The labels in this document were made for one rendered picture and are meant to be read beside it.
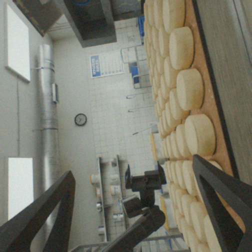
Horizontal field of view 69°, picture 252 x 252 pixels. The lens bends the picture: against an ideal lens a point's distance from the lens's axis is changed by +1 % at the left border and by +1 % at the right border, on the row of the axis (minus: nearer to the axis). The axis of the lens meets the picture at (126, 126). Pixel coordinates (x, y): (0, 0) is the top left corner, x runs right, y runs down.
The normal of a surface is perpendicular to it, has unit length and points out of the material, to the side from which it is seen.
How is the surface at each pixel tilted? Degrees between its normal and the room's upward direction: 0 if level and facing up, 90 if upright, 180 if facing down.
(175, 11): 90
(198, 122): 90
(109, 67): 90
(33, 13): 115
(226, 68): 90
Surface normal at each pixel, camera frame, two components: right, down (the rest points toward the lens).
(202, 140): -0.05, 0.10
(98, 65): -0.10, -0.18
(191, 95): 0.00, 0.40
